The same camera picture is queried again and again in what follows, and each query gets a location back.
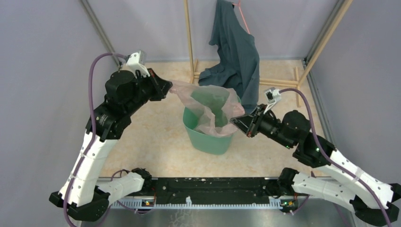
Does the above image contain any wooden clothes rack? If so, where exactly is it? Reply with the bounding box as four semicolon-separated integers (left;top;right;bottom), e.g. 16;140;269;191
183;0;353;89

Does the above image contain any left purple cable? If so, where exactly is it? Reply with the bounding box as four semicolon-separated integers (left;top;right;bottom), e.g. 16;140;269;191
62;52;128;227

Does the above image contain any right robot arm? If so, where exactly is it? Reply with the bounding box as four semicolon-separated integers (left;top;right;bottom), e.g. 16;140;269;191
230;105;401;227

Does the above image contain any pink plastic trash bag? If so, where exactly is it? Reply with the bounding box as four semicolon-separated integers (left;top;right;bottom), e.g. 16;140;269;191
170;80;245;138

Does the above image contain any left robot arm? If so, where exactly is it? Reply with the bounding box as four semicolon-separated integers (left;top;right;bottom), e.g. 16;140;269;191
49;69;173;222

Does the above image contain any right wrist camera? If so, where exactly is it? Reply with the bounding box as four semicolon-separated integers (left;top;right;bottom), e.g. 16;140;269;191
263;87;281;114

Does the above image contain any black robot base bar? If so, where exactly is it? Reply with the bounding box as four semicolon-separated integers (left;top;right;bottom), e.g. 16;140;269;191
132;177;295;205

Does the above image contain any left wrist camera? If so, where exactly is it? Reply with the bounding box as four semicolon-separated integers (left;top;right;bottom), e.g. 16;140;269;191
123;50;150;78

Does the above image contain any purple cable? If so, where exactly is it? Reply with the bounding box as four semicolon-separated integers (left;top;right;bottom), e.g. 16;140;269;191
279;88;394;227
62;52;128;227

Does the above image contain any dark teal shirt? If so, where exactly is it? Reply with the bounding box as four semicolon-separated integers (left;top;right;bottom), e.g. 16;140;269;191
198;0;260;113

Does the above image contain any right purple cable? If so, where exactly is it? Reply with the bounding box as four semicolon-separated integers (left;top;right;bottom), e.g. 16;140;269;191
279;88;394;227

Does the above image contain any green plastic trash bin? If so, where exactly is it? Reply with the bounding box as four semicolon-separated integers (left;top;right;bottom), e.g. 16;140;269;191
183;108;236;155

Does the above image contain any white cable duct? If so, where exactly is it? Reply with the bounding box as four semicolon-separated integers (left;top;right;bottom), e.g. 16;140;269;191
110;197;283;210

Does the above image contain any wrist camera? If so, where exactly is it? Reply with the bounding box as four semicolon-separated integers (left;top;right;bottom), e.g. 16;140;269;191
263;87;281;114
123;50;150;78

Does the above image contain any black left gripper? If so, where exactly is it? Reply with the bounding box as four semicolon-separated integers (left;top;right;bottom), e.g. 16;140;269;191
125;67;173;115

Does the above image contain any pink clothes hanger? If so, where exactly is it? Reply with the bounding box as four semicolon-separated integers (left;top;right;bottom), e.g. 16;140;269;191
232;0;251;34

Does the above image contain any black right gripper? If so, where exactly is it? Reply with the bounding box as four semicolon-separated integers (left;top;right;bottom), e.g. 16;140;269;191
229;103;293;148

